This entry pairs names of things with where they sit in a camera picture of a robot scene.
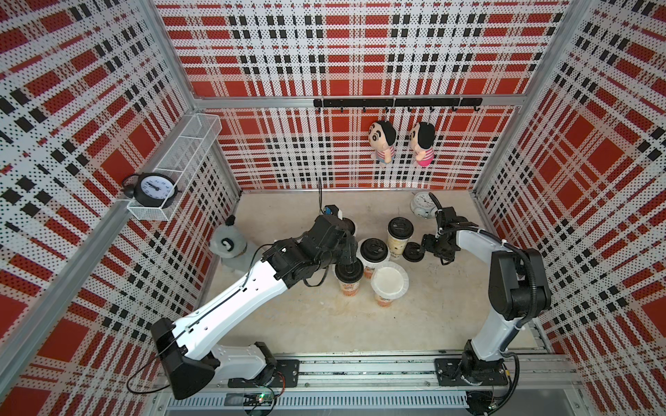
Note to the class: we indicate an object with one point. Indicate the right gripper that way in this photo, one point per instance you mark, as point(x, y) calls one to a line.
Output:
point(427, 244)

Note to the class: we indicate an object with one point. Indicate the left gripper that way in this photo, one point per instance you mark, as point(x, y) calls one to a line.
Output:
point(348, 245)

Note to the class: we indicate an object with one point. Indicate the black cup lid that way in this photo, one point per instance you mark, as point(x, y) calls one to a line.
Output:
point(351, 225)

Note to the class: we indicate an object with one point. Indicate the black lid front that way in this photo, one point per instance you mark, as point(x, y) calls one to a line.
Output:
point(350, 274)

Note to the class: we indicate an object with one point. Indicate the paper milk tea cup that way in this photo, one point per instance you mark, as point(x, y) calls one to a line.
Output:
point(396, 246)
point(369, 271)

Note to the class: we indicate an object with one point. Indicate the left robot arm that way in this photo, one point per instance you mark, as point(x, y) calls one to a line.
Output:
point(189, 348)

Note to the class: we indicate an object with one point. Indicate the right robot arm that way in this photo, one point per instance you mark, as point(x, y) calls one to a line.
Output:
point(517, 292)

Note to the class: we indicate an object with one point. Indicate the small white clock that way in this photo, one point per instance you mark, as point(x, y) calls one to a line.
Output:
point(423, 206)

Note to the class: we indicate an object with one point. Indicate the grey plush toy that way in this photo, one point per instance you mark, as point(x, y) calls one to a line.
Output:
point(235, 251)

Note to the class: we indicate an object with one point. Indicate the plush doll pink striped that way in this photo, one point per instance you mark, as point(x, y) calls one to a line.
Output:
point(422, 139)

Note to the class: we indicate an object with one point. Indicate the plush doll blue striped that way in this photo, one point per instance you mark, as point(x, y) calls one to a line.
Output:
point(382, 137)

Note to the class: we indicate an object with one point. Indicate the black round alarm clock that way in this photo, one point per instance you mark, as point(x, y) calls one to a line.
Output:
point(152, 190)

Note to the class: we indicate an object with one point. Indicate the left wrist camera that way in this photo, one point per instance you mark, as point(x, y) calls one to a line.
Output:
point(333, 210)

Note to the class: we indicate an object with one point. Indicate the black hook rail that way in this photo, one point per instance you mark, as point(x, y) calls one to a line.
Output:
point(390, 103)

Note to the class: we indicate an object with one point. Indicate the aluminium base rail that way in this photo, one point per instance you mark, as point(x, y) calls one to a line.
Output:
point(531, 384)

